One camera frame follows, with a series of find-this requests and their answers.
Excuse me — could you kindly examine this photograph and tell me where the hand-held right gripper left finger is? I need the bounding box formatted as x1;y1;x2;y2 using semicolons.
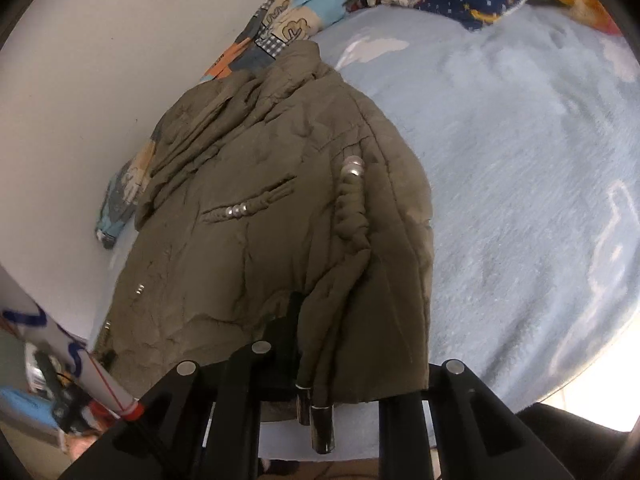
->
60;292;304;480

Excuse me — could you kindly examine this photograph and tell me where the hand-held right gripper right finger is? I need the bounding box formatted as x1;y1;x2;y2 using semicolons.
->
377;359;576;480

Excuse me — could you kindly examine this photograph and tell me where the olive quilted hooded jacket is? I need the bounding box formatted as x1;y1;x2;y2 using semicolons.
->
89;40;435;456

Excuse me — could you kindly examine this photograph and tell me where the white patterned sleeve red cuff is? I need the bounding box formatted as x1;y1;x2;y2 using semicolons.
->
0;265;146;422

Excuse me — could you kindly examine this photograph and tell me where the light blue cloud bedsheet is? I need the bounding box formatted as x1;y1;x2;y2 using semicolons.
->
90;5;640;463

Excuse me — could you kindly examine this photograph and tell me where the rolled patterned quilt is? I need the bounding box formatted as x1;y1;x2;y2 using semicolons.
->
95;0;396;251

